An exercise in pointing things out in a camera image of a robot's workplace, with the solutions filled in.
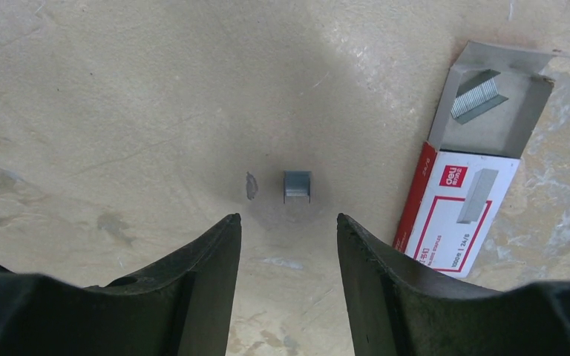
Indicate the small staple strip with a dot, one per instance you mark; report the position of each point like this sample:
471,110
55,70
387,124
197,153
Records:
297,184

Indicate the staple strip inside box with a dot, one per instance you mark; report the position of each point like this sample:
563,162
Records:
477,96

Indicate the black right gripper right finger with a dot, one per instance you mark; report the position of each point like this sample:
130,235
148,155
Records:
398,306

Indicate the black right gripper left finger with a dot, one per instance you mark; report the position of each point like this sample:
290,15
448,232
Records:
180,304

